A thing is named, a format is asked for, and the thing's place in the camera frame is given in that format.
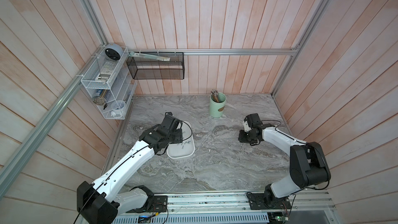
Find flat packaged item on basket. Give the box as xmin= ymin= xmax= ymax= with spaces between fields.
xmin=129 ymin=52 xmax=171 ymax=62

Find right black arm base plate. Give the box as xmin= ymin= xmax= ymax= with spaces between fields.
xmin=246 ymin=192 xmax=291 ymax=210

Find aluminium front frame rails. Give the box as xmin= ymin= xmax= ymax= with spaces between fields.
xmin=111 ymin=191 xmax=339 ymax=224

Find round grey alarm clock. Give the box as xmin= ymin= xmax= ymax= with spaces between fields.
xmin=105 ymin=44 xmax=123 ymax=61

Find white rectangular storage box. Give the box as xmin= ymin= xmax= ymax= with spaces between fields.
xmin=166 ymin=122 xmax=195 ymax=160

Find horizontal aluminium wall rail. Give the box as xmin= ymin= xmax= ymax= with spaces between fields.
xmin=128 ymin=48 xmax=298 ymax=56

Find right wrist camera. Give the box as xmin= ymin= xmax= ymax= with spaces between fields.
xmin=243 ymin=121 xmax=251 ymax=133

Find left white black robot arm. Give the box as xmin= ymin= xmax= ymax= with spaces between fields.
xmin=77 ymin=112 xmax=183 ymax=224

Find green pen holder cup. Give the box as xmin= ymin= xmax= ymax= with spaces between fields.
xmin=209 ymin=92 xmax=227 ymax=118

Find white wire wall shelf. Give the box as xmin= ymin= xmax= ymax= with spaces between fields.
xmin=81 ymin=45 xmax=137 ymax=120

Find black wire mesh basket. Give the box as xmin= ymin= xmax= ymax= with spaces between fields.
xmin=126 ymin=52 xmax=185 ymax=80

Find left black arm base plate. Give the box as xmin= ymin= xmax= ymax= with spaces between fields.
xmin=134 ymin=196 xmax=168 ymax=214

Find pens in green cup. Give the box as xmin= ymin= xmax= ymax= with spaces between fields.
xmin=211 ymin=89 xmax=221 ymax=103

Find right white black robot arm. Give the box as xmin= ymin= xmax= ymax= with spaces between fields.
xmin=238 ymin=114 xmax=331 ymax=201

